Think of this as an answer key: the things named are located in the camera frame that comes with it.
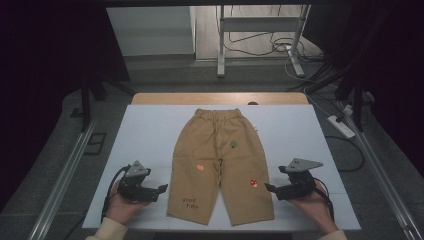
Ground aluminium floor rail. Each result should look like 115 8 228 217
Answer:
28 119 97 240
339 103 424 240

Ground person's right hand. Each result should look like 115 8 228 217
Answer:
288 191 330 234

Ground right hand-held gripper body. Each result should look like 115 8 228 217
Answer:
278 158 324 201

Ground white floor cable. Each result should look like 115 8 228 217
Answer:
284 49 334 118

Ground white table mat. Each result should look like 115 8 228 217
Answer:
82 104 362 232

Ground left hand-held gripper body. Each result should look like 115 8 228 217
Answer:
117 160 160 203

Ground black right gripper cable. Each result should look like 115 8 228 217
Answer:
313 178 335 222

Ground white metal stand frame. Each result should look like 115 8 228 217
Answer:
216 4 312 79

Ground person's left hand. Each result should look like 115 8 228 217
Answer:
105 182 151 225

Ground wooden table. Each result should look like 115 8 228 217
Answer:
131 92 309 106

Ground white power strip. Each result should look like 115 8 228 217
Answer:
327 115 356 140

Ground black floor cable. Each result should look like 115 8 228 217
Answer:
324 134 365 173

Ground tangle of dark floor cables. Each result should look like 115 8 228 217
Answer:
223 31 324 64

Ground tan children's pants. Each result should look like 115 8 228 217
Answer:
167 107 275 227

